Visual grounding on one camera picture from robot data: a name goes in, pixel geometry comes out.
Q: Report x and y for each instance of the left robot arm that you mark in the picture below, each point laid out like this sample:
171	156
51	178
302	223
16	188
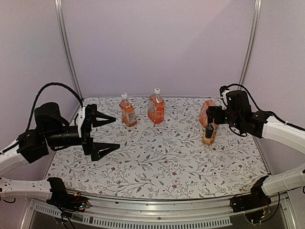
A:
53	132

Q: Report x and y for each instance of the floral table mat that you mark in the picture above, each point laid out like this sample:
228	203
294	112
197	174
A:
151	156

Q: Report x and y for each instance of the right aluminium frame post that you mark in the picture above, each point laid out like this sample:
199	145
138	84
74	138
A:
251	42

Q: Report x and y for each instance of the dark label tea bottle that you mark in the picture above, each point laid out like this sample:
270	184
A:
210	133

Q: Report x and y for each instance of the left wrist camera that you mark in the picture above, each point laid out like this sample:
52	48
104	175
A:
79	118

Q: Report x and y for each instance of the white bottle cap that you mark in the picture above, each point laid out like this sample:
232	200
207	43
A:
175	181

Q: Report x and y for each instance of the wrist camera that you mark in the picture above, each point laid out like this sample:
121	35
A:
223	91
79	118

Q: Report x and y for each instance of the orange bottle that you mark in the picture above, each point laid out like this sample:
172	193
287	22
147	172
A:
127	111
156	107
203	112

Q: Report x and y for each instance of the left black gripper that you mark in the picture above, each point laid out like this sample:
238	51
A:
91	148

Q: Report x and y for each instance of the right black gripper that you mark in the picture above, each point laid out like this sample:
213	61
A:
210	111

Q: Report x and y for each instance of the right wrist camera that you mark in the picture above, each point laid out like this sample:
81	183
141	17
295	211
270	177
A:
223	91

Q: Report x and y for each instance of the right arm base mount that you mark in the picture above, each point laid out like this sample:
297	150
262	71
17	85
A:
255	199

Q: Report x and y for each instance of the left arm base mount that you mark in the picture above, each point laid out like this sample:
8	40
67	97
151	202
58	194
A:
64	200

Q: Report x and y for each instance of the left aluminium frame post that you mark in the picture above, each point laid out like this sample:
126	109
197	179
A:
66	46

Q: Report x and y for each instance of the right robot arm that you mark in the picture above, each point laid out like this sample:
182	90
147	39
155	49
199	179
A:
237	113

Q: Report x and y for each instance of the aluminium frame post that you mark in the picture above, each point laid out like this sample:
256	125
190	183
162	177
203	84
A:
66	46
251	42

